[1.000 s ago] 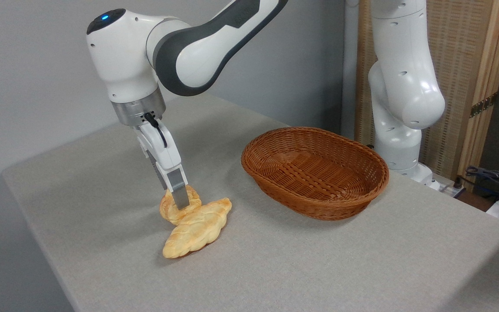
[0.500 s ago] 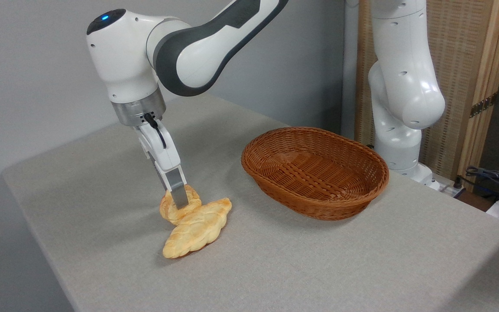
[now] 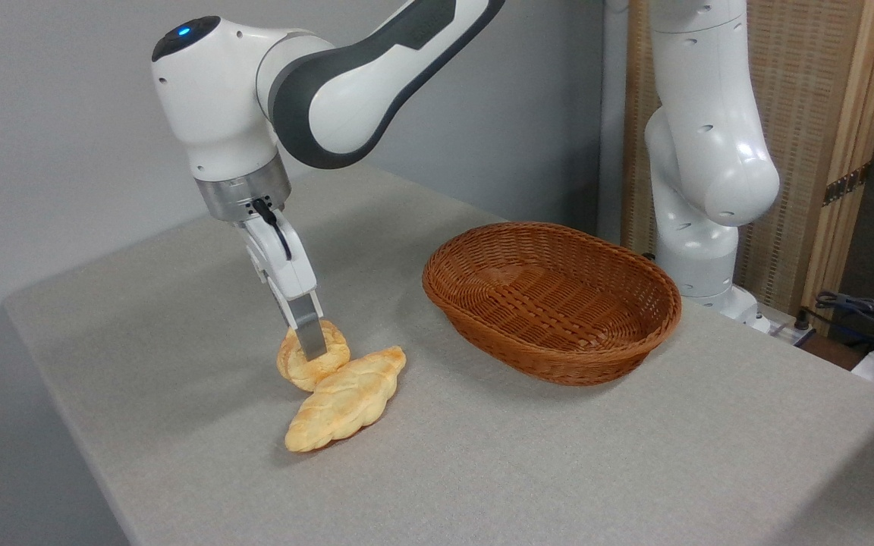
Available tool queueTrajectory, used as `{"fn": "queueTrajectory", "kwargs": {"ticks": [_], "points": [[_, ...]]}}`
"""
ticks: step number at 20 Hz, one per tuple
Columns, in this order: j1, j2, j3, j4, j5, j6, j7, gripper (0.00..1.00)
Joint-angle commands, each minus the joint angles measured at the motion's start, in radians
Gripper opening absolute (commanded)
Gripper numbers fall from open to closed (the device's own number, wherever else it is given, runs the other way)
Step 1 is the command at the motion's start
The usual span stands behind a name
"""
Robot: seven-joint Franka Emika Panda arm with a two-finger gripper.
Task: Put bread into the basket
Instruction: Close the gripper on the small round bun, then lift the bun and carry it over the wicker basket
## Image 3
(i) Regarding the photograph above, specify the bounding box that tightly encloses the long twisted bread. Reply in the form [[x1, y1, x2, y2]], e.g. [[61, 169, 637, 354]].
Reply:
[[284, 346, 407, 453]]

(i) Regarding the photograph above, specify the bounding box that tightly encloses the bundle of dark cables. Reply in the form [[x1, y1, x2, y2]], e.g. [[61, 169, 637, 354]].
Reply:
[[813, 290, 874, 344]]

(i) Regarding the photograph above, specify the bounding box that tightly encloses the metal screen hinge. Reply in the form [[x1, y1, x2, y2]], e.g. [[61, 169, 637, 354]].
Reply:
[[822, 162, 872, 207]]

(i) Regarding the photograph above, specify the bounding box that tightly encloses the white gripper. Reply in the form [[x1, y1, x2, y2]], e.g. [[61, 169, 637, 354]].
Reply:
[[238, 211, 330, 362]]

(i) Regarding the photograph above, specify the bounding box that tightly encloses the wooden folding screen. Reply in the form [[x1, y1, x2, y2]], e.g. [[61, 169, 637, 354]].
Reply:
[[621, 0, 874, 316]]

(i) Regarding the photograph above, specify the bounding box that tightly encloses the white power strip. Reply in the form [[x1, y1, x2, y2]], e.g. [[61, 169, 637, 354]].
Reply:
[[767, 320, 815, 347]]

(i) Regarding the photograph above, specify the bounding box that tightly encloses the brown wicker basket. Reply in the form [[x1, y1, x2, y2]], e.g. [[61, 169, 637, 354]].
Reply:
[[422, 221, 683, 388]]

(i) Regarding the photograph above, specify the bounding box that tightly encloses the round knotted bread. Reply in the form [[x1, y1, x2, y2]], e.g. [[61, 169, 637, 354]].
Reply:
[[276, 320, 351, 393]]

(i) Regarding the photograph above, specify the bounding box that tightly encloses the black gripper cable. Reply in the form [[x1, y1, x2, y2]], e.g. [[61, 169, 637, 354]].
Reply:
[[251, 197, 293, 262]]

